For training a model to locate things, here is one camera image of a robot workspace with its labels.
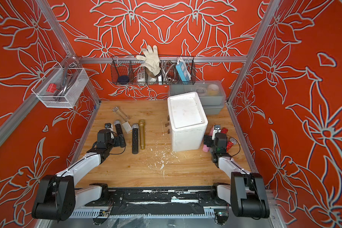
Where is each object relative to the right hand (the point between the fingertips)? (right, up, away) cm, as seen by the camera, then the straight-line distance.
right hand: (211, 133), depth 89 cm
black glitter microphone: (-50, -4, +3) cm, 51 cm away
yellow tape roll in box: (+6, +31, +14) cm, 34 cm away
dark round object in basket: (-59, +36, +6) cm, 70 cm away
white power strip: (-46, +38, +4) cm, 60 cm away
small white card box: (-58, +3, +11) cm, 59 cm away
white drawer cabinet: (-17, +8, -12) cm, 23 cm away
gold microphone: (-48, +5, +11) cm, 49 cm away
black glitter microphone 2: (-56, -4, -6) cm, 56 cm away
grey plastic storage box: (+4, +19, +10) cm, 22 cm away
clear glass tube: (-70, +16, +22) cm, 75 cm away
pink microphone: (-4, -4, -8) cm, 10 cm away
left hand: (-62, -1, +1) cm, 62 cm away
